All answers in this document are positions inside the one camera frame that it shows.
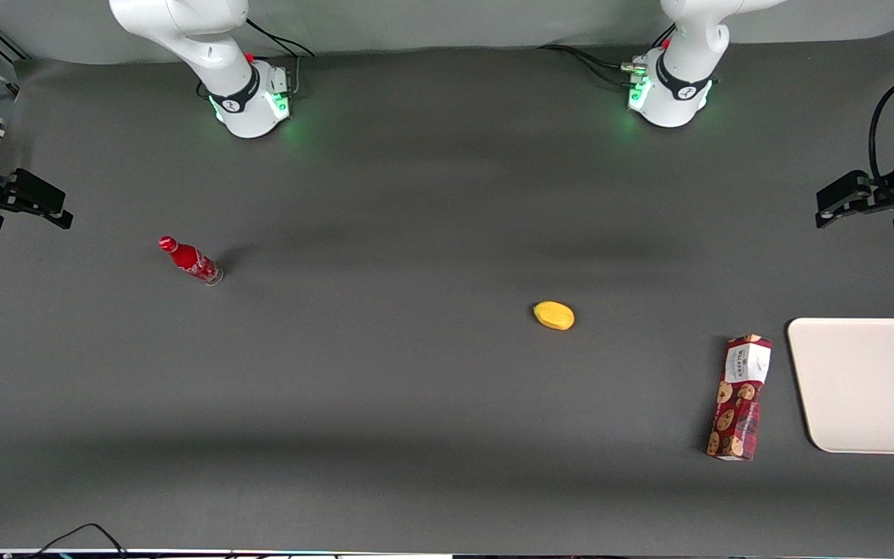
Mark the red tartan cookie box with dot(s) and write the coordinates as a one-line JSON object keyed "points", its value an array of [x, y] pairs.
{"points": [[738, 404]]}

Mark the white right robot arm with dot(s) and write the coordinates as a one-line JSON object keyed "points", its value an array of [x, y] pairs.
{"points": [[199, 39]]}

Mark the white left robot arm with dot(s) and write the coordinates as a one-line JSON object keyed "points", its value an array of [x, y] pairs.
{"points": [[684, 70]]}

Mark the cream plastic tray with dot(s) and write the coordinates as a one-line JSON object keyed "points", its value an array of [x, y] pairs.
{"points": [[874, 384]]}

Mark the red soda bottle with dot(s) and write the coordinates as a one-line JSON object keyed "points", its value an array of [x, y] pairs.
{"points": [[189, 259]]}

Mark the yellow lemon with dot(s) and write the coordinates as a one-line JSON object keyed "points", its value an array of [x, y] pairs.
{"points": [[554, 315]]}

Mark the dark grey table mat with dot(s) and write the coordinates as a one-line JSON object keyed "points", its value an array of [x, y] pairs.
{"points": [[416, 404]]}

